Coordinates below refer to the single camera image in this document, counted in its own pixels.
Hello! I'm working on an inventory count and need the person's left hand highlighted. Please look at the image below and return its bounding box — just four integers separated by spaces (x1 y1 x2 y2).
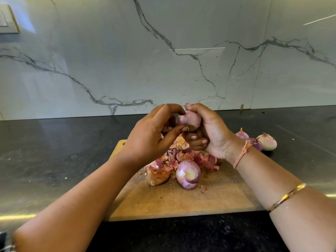
118 104 190 168

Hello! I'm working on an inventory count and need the person's right hand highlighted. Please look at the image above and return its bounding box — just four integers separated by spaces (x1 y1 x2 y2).
183 103 246 161

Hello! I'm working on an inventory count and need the small red onion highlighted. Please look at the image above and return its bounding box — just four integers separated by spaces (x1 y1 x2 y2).
235 128 251 141

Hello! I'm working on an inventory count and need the pile of onion peels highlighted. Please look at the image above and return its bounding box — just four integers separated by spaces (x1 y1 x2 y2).
145 135 222 187

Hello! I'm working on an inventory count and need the red onion with pale patch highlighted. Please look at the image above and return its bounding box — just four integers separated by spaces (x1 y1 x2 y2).
175 159 202 190

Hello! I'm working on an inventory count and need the brownish red onion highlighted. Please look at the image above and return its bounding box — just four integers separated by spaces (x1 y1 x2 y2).
256 133 278 152

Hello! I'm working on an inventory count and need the person's left forearm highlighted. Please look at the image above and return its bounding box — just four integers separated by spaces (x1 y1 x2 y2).
12 157 138 252

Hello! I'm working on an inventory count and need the person's right forearm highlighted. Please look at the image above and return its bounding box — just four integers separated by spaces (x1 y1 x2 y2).
232 147 336 252

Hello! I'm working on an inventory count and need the wooden cutting board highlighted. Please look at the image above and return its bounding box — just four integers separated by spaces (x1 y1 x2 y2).
106 136 266 222

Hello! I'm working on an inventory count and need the gold bangle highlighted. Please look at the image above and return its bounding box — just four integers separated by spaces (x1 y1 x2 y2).
268 182 308 212

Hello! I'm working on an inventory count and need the black white plaid sleeve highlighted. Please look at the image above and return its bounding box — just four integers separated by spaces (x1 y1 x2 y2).
0 240 15 252

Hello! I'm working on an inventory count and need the orange thread bracelet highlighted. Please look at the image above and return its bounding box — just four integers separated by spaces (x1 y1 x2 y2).
233 140 254 170

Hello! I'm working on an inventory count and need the white wall switch plate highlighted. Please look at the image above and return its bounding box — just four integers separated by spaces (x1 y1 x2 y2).
0 3 20 35

